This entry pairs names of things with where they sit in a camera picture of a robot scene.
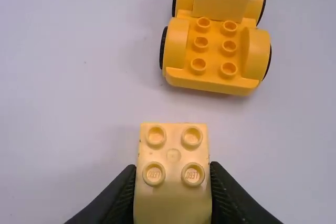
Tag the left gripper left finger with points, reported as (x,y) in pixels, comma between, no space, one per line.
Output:
(115,203)

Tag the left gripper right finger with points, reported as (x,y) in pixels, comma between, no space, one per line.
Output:
(231,208)

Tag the yellow toy brick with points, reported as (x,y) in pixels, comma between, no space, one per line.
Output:
(170,197)

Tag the yellow toy car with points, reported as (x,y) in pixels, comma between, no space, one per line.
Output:
(212,48)

